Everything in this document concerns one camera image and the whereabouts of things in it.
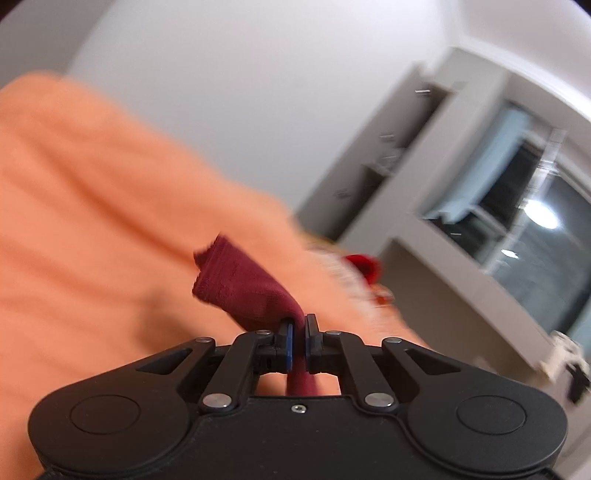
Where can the patterned bed sheet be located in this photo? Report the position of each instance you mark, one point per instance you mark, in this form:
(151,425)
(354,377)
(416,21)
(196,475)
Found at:
(341,277)

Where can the grey window bench cabinet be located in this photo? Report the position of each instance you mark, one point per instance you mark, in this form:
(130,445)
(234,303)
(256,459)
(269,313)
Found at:
(485,300)

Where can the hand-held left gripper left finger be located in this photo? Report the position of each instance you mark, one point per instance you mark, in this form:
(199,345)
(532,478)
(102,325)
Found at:
(288,345)

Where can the light blue curtain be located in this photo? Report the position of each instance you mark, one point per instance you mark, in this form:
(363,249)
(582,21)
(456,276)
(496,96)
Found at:
(489,157)

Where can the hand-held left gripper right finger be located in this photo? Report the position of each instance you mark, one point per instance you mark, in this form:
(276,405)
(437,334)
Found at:
(308,345)

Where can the white garment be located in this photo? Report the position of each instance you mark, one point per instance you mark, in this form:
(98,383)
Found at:
(561,353)

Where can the grey open wardrobe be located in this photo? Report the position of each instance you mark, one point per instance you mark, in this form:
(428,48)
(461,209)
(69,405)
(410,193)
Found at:
(415,184)

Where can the large glass window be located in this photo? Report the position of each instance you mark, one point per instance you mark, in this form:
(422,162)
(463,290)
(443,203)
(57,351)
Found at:
(554,277)

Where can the grey wall cabinet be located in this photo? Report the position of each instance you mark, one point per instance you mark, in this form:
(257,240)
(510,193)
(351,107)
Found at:
(360,147)

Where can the orange blanket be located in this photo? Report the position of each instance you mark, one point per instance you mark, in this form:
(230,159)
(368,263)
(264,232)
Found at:
(92,207)

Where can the black garment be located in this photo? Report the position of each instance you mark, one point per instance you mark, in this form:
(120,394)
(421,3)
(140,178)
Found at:
(581,383)

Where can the dark red long-sleeve shirt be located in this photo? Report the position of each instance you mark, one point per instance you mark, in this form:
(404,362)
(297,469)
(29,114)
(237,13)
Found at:
(244,286)

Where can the bright red cloth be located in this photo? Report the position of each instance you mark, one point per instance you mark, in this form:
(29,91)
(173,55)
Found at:
(364,267)

